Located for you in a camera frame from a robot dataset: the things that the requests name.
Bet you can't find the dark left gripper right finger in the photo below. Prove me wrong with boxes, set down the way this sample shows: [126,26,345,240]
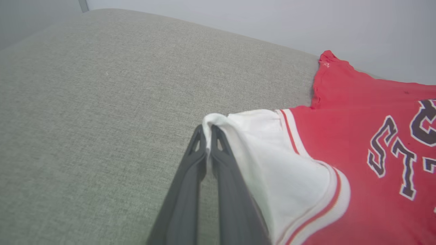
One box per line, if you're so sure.
[210,125,271,245]

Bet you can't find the grey fabric sofa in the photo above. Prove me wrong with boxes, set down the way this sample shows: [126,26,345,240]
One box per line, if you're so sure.
[0,9,385,245]

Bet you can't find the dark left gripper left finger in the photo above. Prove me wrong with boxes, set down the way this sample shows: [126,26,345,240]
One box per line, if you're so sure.
[146,125,207,245]

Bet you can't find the red and white jersey garment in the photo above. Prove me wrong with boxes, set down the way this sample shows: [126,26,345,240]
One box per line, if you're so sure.
[202,50,436,245]

